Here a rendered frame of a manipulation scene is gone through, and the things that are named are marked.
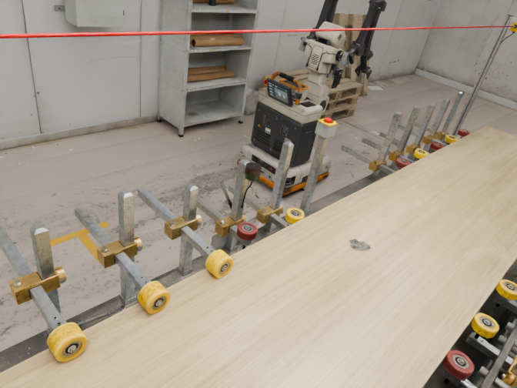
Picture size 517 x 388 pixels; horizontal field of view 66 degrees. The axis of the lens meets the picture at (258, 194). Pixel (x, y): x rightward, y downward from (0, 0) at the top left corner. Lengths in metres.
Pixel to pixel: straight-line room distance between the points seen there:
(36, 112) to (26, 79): 0.29
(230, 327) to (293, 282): 0.30
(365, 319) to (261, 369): 0.40
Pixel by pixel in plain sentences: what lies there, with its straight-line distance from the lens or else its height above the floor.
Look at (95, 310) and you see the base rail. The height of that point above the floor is 0.70.
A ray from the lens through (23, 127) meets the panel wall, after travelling 4.06.
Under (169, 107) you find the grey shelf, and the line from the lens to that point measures 4.36.
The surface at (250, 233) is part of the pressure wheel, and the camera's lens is 1.56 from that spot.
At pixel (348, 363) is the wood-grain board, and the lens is 1.26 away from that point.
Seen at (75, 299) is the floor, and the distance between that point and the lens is 2.55.
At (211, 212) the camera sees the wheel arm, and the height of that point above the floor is 0.86.
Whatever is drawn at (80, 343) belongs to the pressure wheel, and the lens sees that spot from 1.16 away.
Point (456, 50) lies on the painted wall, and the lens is 9.23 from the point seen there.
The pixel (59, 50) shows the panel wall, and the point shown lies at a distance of 3.95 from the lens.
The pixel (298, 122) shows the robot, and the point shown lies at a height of 0.69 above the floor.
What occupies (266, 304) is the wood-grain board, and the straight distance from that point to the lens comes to 1.32.
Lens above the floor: 1.86
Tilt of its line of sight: 32 degrees down
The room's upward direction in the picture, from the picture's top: 11 degrees clockwise
